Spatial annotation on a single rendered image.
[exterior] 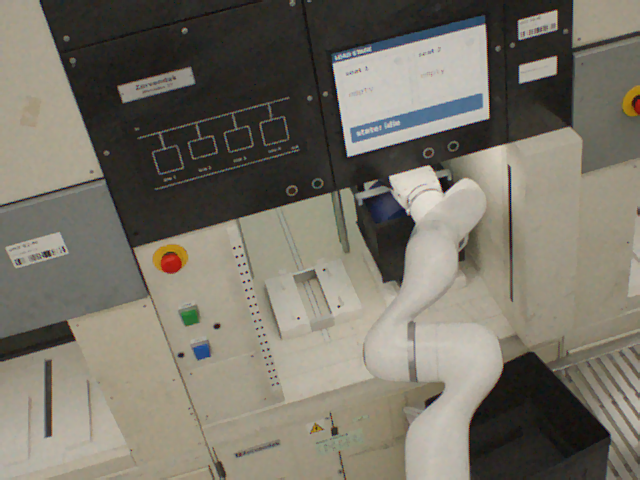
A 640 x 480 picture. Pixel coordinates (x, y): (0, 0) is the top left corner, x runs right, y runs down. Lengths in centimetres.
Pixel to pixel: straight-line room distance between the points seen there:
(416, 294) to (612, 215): 67
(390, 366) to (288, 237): 107
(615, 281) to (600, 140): 42
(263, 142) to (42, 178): 39
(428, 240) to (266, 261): 98
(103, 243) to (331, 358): 69
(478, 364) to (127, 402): 82
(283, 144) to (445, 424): 57
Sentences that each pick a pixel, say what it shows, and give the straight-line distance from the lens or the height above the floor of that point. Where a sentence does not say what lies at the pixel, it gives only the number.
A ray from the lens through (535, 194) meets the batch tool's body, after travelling 172.
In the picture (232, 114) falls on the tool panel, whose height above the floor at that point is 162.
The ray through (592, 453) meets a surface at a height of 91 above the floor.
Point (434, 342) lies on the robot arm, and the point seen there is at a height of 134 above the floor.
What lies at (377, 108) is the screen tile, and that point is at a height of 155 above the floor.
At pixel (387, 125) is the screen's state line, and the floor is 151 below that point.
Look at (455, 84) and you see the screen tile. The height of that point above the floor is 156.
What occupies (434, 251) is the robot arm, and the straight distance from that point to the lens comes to 140.
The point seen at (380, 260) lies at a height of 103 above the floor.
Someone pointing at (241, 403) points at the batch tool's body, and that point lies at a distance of 193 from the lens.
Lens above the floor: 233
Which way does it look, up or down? 38 degrees down
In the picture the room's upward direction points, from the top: 12 degrees counter-clockwise
